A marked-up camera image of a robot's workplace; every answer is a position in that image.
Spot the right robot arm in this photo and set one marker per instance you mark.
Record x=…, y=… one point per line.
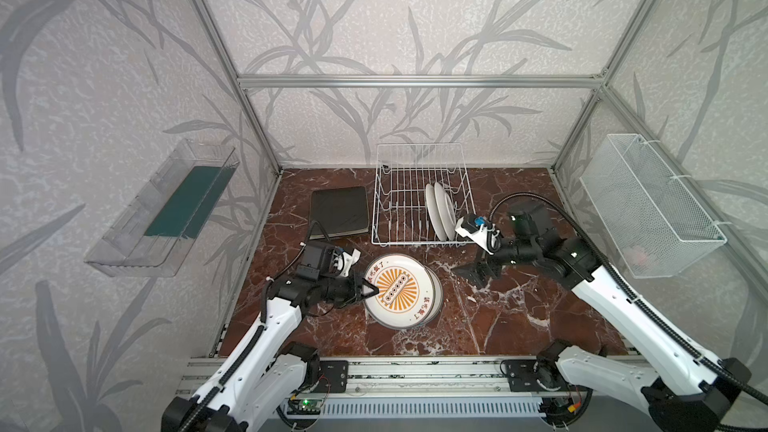
x=683, y=387

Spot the white mesh wall basket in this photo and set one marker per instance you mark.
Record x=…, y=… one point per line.
x=643, y=202

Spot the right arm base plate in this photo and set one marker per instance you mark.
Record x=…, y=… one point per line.
x=531, y=375

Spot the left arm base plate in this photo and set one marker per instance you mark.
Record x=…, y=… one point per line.
x=326, y=376

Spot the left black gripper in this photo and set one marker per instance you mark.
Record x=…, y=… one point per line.
x=349, y=289

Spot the white wire dish rack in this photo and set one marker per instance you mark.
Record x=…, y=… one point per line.
x=400, y=216

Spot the white round plate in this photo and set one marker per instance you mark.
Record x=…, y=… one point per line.
x=445, y=210
x=431, y=298
x=433, y=213
x=397, y=276

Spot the clear plastic wall bin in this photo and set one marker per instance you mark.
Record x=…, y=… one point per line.
x=155, y=233

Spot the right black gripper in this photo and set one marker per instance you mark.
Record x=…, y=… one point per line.
x=489, y=260

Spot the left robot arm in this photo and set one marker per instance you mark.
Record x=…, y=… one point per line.
x=266, y=368

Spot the aluminium mounting rail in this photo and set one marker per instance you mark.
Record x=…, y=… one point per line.
x=415, y=376

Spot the left green circuit board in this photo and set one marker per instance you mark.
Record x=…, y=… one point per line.
x=304, y=406

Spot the right circuit board with wires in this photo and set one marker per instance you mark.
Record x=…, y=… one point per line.
x=559, y=410

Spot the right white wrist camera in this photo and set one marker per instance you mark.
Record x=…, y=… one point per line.
x=480, y=231

